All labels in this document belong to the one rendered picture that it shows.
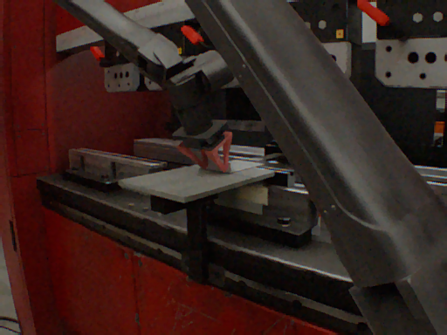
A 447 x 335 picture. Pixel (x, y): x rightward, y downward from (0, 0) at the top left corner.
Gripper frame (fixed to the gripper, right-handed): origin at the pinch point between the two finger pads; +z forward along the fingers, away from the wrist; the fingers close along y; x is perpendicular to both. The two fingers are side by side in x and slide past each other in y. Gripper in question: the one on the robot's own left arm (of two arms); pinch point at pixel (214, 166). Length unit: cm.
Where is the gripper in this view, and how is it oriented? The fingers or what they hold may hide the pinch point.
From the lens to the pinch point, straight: 74.4
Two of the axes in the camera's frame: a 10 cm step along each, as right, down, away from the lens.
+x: -5.8, 5.8, -5.7
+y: -7.6, -1.2, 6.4
